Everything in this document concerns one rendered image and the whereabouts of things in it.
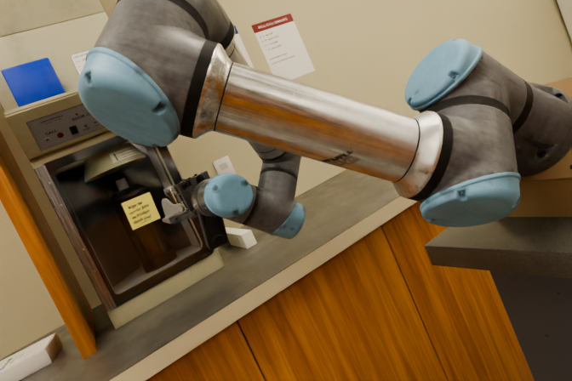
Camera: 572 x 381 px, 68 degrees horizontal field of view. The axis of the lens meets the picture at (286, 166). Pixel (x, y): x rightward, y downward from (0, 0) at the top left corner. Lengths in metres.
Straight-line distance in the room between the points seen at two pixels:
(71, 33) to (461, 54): 0.97
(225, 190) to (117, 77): 0.33
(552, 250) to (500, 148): 0.18
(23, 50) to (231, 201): 0.73
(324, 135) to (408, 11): 1.98
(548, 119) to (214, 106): 0.48
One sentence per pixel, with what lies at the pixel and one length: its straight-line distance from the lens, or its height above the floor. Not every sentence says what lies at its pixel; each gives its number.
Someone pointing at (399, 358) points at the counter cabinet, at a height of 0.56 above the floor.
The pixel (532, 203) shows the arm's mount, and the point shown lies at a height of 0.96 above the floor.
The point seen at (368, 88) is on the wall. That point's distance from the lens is 2.11.
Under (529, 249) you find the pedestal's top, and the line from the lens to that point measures 0.69.
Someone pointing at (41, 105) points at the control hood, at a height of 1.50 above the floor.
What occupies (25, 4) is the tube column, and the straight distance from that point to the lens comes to 1.30.
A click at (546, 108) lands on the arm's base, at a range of 0.72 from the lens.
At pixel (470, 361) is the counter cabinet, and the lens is 1.44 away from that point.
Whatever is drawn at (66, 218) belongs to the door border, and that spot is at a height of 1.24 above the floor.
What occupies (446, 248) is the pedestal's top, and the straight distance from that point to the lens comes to 0.78.
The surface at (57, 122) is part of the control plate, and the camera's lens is 1.13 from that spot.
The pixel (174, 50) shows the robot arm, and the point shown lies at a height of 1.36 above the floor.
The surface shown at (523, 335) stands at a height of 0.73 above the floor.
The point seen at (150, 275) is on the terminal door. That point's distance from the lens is 1.19.
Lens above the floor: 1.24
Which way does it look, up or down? 5 degrees down
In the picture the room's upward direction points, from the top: 24 degrees counter-clockwise
